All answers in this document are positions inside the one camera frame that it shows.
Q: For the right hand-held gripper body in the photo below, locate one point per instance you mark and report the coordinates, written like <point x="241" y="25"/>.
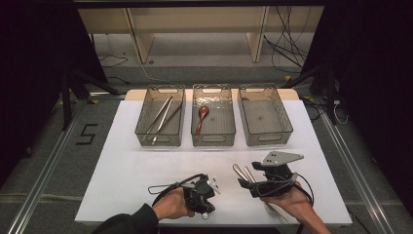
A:
<point x="276" y="185"/>

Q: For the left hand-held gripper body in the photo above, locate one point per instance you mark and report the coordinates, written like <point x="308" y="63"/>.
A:
<point x="199" y="195"/>

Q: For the silver metal fork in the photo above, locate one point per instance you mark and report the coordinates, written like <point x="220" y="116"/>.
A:
<point x="239" y="171"/>
<point x="250" y="174"/>

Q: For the white ceramic spoon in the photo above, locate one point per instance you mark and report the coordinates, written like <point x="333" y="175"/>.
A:
<point x="205" y="215"/>

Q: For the clear grey plastic bin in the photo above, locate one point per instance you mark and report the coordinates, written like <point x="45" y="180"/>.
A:
<point x="263" y="118"/>
<point x="220" y="120"/>
<point x="146" y="123"/>

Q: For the brown wooden spoon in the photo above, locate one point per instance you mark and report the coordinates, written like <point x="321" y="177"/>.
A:
<point x="203" y="111"/>

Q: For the brown wooden chopstick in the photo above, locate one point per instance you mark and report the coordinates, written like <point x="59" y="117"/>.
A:
<point x="171" y="117"/>

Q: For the silver metal chopstick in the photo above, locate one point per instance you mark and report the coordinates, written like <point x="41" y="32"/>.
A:
<point x="163" y="119"/>
<point x="158" y="114"/>

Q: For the person's right hand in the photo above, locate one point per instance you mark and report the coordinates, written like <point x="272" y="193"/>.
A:
<point x="295" y="204"/>

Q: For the person's left hand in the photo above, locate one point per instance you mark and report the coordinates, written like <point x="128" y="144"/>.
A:
<point x="172" y="206"/>

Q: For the white table sheet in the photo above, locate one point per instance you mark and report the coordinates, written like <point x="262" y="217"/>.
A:
<point x="130" y="182"/>

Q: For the black metal stand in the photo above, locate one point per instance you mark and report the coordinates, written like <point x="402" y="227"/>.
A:
<point x="330" y="97"/>
<point x="66" y="104"/>

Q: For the black curtain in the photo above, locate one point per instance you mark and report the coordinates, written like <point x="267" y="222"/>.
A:
<point x="32" y="81"/>
<point x="373" y="81"/>

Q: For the light wooden shelf unit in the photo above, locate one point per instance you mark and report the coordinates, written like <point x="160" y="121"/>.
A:
<point x="195" y="19"/>

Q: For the aluminium floor rail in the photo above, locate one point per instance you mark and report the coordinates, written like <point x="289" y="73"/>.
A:
<point x="42" y="183"/>
<point x="357" y="175"/>

